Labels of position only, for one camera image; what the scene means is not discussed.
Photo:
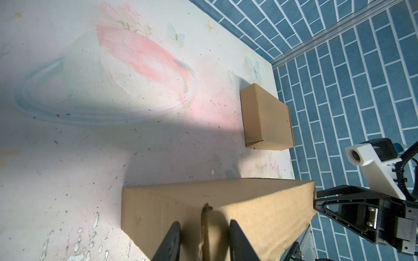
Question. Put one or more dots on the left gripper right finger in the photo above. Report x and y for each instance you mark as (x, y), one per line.
(240, 247)

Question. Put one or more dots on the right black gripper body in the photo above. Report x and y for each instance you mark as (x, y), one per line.
(389, 221)

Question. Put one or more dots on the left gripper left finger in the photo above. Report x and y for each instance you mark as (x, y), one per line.
(169, 249)

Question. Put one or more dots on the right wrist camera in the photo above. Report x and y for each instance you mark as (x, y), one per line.
(377, 158)

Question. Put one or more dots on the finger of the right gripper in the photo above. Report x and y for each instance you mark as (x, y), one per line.
(357, 209)

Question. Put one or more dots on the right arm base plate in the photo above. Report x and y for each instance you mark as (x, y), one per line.
(301, 252)

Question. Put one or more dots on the cardboard box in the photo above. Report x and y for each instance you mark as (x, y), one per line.
(266, 120)
(272, 213)

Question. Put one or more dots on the right aluminium corner post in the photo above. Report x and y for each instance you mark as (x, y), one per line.
(345, 24)

